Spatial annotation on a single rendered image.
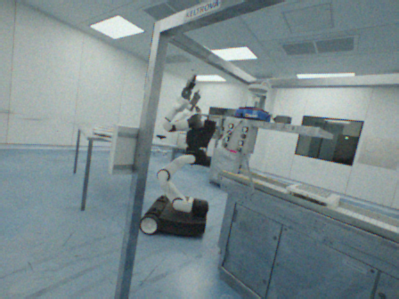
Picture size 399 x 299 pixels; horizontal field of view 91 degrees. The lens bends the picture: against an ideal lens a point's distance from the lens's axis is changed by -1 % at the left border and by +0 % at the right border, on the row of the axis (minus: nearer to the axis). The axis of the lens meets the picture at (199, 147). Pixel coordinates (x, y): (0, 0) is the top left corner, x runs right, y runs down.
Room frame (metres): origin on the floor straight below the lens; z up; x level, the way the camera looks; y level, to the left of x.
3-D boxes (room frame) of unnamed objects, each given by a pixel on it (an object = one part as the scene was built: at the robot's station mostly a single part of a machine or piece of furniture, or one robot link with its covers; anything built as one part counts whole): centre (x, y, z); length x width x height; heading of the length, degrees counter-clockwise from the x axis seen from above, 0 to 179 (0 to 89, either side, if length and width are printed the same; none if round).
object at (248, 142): (1.44, -0.27, 1.11); 0.22 x 0.11 x 0.20; 47
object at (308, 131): (1.40, -0.51, 1.22); 0.62 x 0.38 x 0.04; 47
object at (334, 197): (1.17, -0.73, 0.87); 0.25 x 0.24 x 0.02; 137
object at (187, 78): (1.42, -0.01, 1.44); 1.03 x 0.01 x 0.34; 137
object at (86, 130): (2.94, 1.17, 0.81); 1.50 x 1.10 x 0.04; 37
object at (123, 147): (1.04, 0.38, 0.94); 0.17 x 0.06 x 0.26; 137
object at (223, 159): (4.18, -0.69, 0.38); 0.63 x 0.57 x 0.76; 54
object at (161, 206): (2.11, 0.10, 0.19); 0.64 x 0.52 x 0.33; 87
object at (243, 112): (1.49, -0.34, 1.29); 0.21 x 0.20 x 0.09; 137
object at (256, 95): (1.49, -0.35, 1.43); 0.15 x 0.15 x 0.19
